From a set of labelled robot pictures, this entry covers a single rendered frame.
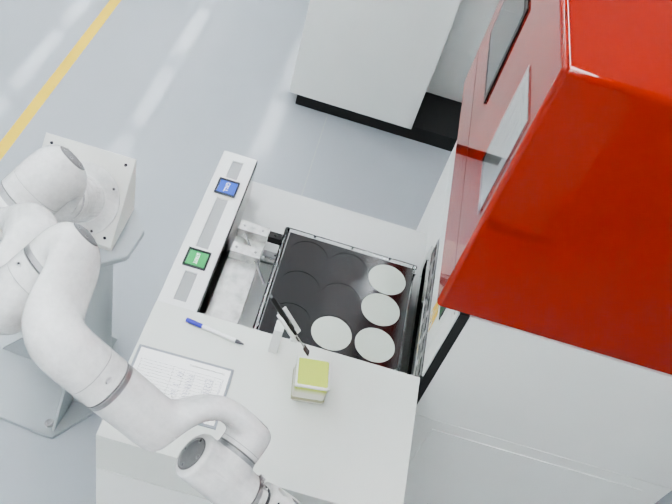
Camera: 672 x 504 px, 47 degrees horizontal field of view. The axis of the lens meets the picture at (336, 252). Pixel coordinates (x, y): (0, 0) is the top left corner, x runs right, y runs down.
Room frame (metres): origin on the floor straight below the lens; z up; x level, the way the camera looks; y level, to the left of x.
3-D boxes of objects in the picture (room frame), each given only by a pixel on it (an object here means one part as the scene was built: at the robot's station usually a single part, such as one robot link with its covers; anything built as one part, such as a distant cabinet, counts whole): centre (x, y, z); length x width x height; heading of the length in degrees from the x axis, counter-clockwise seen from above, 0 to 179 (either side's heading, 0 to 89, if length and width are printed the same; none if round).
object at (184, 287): (1.30, 0.32, 0.89); 0.55 x 0.09 x 0.14; 4
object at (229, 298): (1.22, 0.21, 0.87); 0.36 x 0.08 x 0.03; 4
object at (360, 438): (0.87, 0.02, 0.89); 0.62 x 0.35 x 0.14; 94
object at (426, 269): (1.28, -0.26, 0.89); 0.44 x 0.02 x 0.10; 4
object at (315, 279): (1.26, -0.05, 0.90); 0.34 x 0.34 x 0.01; 4
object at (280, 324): (1.01, 0.04, 1.03); 0.06 x 0.04 x 0.13; 94
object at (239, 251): (1.30, 0.22, 0.89); 0.08 x 0.03 x 0.03; 94
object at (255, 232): (1.38, 0.22, 0.89); 0.08 x 0.03 x 0.03; 94
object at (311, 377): (0.93, -0.04, 1.00); 0.07 x 0.07 x 0.07; 12
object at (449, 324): (1.46, -0.26, 1.02); 0.81 x 0.03 x 0.40; 4
